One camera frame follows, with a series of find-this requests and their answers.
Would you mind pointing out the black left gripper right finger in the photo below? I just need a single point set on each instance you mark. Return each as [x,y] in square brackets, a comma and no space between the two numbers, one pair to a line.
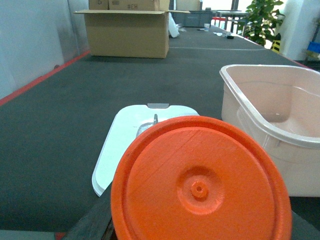
[302,230]

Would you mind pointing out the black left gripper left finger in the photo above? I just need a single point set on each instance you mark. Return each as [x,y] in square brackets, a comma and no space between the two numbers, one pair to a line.
[97,224]

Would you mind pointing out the orange cylindrical capacitor 4680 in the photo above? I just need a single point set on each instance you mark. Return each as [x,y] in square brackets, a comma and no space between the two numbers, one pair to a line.
[198,178]

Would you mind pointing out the white box lid with handle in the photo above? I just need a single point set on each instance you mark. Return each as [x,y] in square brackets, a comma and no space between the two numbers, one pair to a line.
[128,124]

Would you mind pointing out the pink plastic storage box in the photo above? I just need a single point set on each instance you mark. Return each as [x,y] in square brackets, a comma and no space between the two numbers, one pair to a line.
[278,106]

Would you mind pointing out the open cardboard box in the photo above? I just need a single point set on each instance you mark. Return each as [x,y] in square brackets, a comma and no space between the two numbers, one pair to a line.
[127,33]

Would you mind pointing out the stacked cardboard box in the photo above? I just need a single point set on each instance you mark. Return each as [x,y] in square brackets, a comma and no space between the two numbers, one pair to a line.
[129,5]

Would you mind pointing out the yellow black traffic cone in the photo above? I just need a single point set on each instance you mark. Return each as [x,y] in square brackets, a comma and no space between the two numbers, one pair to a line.
[276,43]

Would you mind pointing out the small black object on table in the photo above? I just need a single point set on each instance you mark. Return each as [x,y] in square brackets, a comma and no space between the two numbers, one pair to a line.
[230,37]

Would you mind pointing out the white foam roll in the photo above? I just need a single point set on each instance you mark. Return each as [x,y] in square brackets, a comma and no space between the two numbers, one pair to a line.
[173,30]

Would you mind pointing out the potted green plant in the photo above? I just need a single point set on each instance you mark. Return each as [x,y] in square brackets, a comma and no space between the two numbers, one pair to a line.
[261,21]

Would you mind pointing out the white paper cup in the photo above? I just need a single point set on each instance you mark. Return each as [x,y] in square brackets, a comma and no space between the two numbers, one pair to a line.
[206,27]

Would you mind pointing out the grey plastic crate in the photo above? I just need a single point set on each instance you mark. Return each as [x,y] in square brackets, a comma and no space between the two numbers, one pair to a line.
[193,19]

